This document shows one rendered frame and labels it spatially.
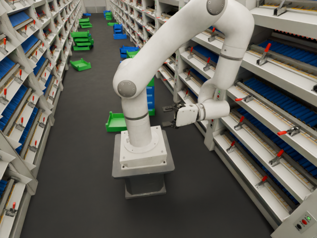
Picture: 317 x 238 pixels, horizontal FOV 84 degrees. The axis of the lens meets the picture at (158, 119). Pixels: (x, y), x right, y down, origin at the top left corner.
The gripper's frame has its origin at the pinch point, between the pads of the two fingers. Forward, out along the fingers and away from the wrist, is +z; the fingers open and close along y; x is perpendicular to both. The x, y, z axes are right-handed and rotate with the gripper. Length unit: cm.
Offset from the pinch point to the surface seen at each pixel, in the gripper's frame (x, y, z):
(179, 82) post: 87, 34, -42
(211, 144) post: 16, 48, -44
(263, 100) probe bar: -3.7, -4.6, -48.8
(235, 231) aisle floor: -39, 52, -30
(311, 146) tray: -31, -3, -48
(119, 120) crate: 72, 59, 21
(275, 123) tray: -16.5, -1.4, -45.9
